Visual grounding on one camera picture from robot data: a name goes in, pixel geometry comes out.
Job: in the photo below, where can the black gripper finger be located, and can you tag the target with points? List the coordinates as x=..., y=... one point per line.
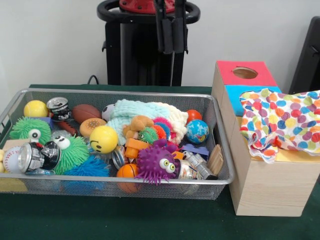
x=180, y=32
x=165, y=32

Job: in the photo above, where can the light teal cloth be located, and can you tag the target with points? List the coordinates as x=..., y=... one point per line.
x=135, y=111

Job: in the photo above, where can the brown monkey toy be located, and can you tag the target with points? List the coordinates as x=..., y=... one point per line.
x=135, y=125

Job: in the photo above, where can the colourful patterned cloth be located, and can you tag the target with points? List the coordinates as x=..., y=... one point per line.
x=285, y=122

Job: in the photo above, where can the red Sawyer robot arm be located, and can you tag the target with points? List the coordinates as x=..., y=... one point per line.
x=142, y=6

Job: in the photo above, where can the shallow clear bin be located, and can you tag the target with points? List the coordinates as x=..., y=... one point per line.
x=220, y=172

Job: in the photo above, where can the wooden box with three holes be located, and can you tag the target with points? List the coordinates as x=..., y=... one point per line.
x=270, y=190

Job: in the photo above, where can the cream yellow cloth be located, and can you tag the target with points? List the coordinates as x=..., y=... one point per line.
x=178, y=120

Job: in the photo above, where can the small soccer ball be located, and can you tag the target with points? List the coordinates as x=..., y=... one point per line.
x=108, y=112

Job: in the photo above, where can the blue globe ball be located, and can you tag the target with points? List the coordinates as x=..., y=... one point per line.
x=197, y=131

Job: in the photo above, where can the small brown football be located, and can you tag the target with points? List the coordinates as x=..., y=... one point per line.
x=86, y=113

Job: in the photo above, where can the yellow ball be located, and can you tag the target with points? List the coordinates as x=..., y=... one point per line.
x=103, y=139
x=36, y=107

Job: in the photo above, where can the purple spiky monster toy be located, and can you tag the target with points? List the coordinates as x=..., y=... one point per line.
x=157, y=165

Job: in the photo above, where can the green spiky ball with eyes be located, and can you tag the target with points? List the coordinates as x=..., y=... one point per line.
x=72, y=155

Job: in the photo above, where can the blue spiky ball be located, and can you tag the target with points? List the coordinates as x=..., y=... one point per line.
x=87, y=167

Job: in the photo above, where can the dark green table cloth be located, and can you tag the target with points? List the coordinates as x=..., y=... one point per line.
x=125, y=220

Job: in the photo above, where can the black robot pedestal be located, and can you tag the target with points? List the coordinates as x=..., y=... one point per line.
x=135, y=60

